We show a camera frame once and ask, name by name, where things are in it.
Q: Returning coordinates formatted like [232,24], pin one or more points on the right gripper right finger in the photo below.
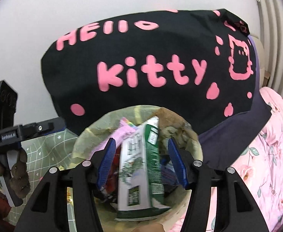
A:
[236,209]

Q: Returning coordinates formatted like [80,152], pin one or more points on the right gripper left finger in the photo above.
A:
[46,210]

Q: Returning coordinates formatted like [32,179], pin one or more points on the green white milk carton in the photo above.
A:
[140,188]

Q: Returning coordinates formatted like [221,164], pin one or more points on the yellow bag lined trash bin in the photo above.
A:
[95,138]

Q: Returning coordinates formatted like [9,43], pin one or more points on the left brown gloved hand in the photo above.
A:
[19,182]

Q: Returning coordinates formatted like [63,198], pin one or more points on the green grid bedsheet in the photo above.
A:
[42,154]

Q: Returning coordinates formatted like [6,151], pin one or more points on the pink floral quilt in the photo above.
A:
[260,165]

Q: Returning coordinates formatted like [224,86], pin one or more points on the dark purple pillow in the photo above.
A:
[224,143]

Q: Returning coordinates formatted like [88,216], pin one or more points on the pink snack packet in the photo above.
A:
[124,129]

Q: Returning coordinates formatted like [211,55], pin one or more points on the black Hello Kitty pillow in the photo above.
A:
[199,64]

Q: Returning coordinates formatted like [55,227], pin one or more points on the beige pleated curtain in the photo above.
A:
[271,24]

